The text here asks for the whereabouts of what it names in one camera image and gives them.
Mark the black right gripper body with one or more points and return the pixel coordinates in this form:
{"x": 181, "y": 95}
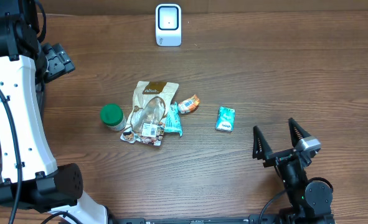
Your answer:
{"x": 279, "y": 158}

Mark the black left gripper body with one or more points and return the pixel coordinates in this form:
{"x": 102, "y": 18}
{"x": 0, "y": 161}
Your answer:
{"x": 58, "y": 64}

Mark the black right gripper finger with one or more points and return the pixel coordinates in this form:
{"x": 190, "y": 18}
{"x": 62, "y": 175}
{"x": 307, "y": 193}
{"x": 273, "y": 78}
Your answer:
{"x": 261, "y": 149}
{"x": 296, "y": 132}

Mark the teal tissue pack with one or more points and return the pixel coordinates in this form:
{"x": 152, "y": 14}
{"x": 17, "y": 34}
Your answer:
{"x": 225, "y": 119}

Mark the green lid white jar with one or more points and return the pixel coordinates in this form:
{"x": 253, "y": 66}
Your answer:
{"x": 113, "y": 117}

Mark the orange snack packet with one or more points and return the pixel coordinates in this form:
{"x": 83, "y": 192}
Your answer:
{"x": 189, "y": 105}

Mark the teal snack packet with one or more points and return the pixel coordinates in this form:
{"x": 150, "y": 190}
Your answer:
{"x": 173, "y": 121}

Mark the beige brown snack pouch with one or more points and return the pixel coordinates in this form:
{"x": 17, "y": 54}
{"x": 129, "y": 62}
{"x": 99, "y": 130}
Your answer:
{"x": 147, "y": 120}

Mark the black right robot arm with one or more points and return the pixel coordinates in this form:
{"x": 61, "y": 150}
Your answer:
{"x": 310, "y": 199}

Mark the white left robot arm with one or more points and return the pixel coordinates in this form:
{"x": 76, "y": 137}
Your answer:
{"x": 22, "y": 67}

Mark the white barcode scanner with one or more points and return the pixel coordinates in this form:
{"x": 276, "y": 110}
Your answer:
{"x": 168, "y": 25}

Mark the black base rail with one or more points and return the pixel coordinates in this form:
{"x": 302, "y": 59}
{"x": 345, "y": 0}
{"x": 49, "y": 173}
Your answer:
{"x": 251, "y": 219}

